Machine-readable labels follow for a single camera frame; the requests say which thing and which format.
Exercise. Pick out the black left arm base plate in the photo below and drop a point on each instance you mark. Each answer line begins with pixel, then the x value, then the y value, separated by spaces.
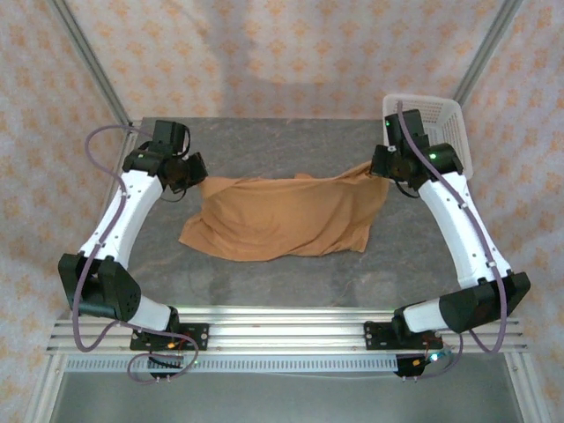
pixel 197 329

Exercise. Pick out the tan orange t-shirt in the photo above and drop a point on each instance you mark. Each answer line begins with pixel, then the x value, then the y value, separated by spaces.
pixel 282 216

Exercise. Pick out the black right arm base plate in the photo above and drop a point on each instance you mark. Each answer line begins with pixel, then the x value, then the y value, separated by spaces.
pixel 374 337

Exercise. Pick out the aluminium frame post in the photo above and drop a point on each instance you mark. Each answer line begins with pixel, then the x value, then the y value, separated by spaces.
pixel 90 57
pixel 490 44

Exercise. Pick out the white perforated plastic basket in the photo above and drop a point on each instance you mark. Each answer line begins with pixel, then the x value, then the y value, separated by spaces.
pixel 445 123

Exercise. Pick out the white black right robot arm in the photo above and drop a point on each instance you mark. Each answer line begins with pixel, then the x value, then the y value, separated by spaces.
pixel 458 229

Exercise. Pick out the aluminium mounting beam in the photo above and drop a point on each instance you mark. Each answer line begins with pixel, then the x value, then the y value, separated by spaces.
pixel 282 330

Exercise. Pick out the small black electronics board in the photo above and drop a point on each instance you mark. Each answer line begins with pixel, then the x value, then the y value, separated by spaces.
pixel 165 362
pixel 407 368

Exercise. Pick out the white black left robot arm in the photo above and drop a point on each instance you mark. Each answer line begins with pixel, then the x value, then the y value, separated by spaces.
pixel 123 220

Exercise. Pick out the patterned white orange curtain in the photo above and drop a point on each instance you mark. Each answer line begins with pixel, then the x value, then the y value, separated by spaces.
pixel 282 53

